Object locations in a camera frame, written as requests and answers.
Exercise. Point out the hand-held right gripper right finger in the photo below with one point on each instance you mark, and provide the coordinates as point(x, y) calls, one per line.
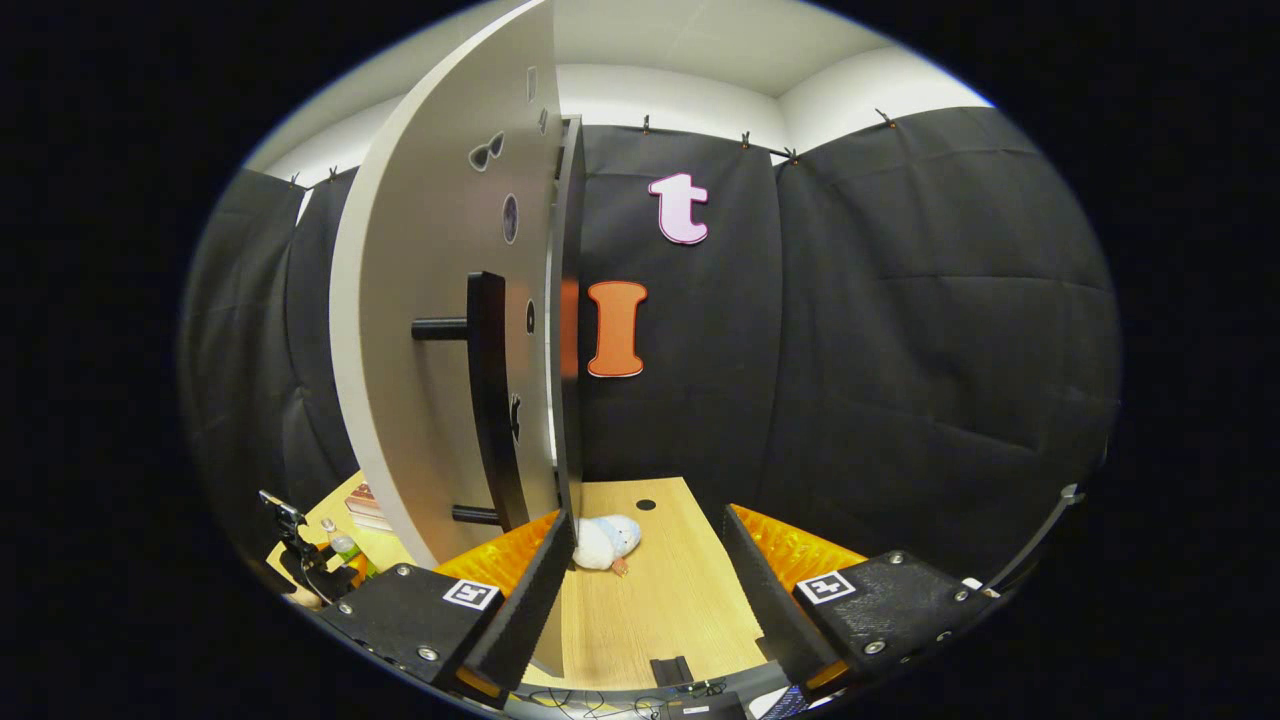
point(770, 610)

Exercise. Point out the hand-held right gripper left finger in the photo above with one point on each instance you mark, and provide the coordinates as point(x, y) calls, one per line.
point(530, 610)

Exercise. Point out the green label plastic bottle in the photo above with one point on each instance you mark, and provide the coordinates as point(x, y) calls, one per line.
point(343, 545)

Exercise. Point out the beige cabinet door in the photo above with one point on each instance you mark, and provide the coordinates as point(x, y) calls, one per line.
point(430, 250)

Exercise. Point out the white and blue plush toy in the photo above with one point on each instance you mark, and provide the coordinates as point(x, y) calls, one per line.
point(600, 545)

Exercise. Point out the small black box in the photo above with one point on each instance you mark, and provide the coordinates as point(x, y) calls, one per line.
point(670, 670)

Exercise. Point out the black device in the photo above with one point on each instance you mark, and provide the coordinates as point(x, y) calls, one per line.
point(702, 708)

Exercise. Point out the grey metal pole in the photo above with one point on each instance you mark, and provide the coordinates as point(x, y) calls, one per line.
point(1040, 535)

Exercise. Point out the black backdrop cloth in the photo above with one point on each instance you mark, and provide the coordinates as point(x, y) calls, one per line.
point(900, 350)

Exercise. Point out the row of backdrop clips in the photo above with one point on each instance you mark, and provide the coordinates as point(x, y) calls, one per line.
point(745, 138)

